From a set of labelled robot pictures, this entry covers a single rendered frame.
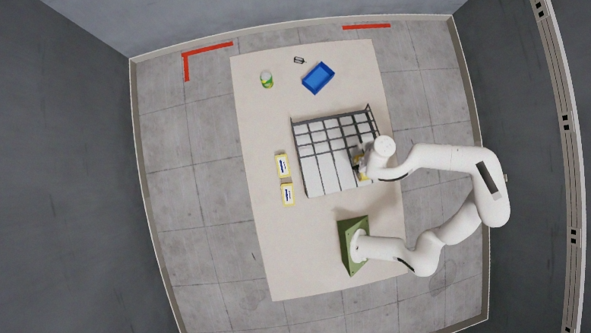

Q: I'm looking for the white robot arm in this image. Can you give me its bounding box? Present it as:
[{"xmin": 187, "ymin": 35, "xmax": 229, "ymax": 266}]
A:
[{"xmin": 350, "ymin": 135, "xmax": 510, "ymax": 277}]

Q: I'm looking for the blue open tray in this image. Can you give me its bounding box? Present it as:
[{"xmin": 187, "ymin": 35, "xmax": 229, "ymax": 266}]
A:
[{"xmin": 302, "ymin": 62, "xmax": 335, "ymax": 95}]

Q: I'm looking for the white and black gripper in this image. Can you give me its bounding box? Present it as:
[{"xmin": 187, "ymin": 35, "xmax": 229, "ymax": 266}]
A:
[{"xmin": 352, "ymin": 157, "xmax": 367, "ymax": 173}]

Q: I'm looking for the green and yellow drink can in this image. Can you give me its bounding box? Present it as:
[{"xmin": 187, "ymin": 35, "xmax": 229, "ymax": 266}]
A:
[{"xmin": 260, "ymin": 71, "xmax": 273, "ymax": 89}]

